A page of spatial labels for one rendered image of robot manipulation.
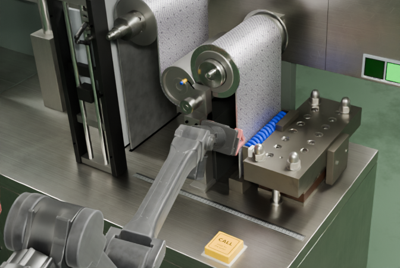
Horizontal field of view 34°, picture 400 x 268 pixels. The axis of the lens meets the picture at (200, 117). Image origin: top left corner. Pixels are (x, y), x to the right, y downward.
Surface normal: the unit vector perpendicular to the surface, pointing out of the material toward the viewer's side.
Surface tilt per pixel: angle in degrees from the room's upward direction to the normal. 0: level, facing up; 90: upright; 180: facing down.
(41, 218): 29
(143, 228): 7
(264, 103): 90
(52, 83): 90
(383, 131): 0
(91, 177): 0
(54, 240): 63
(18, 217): 41
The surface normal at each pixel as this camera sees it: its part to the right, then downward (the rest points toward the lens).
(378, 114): -0.05, -0.86
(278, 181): -0.56, 0.45
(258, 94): 0.83, 0.25
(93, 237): 0.96, 0.21
